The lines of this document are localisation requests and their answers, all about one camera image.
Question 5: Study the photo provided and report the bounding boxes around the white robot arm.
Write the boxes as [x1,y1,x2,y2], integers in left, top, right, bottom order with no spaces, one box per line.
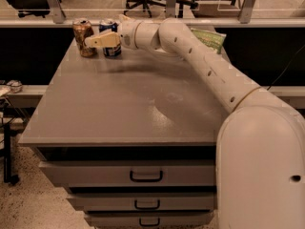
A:
[85,16,305,229]

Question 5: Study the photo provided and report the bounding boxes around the blue pepsi can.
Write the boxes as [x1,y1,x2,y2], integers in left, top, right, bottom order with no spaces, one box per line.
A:
[99,18,121,57]

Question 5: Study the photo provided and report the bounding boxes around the black office chair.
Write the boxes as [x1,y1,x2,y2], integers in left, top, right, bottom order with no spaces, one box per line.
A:
[123,0,198,18]

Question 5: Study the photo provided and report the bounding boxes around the middle grey drawer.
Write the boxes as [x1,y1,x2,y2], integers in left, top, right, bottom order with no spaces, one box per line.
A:
[67,193,216,211]

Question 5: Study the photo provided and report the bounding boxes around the grey drawer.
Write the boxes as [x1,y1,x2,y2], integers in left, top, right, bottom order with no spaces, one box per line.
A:
[67,193,216,211]
[84,211,214,228]
[39,160,215,187]

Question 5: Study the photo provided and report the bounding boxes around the black cable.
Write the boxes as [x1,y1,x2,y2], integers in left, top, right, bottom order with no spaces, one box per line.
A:
[266,43,305,92]

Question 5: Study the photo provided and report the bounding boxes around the top grey drawer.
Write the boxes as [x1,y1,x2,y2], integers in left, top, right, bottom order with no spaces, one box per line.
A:
[39,160,215,187]

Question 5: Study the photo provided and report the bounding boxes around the grey drawer cabinet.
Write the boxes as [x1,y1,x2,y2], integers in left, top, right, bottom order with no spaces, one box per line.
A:
[18,25,230,229]

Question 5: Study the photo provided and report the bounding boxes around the orange soda can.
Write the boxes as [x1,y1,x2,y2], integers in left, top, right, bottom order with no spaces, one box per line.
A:
[72,18,97,57]

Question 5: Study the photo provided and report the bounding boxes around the bottom grey drawer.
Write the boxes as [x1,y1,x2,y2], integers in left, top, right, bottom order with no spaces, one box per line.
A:
[84,211,214,228]

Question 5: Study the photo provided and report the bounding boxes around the green chip bag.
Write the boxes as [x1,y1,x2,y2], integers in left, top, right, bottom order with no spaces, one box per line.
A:
[191,28,226,54]

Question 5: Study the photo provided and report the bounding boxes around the black stand left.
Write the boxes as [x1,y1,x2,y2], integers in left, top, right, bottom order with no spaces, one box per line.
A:
[0,98,21,186]

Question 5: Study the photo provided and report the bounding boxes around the small round object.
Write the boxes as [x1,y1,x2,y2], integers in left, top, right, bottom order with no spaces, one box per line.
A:
[7,80,23,94]

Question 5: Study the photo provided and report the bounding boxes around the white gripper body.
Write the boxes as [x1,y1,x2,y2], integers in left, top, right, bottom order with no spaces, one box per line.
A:
[118,20,140,50]

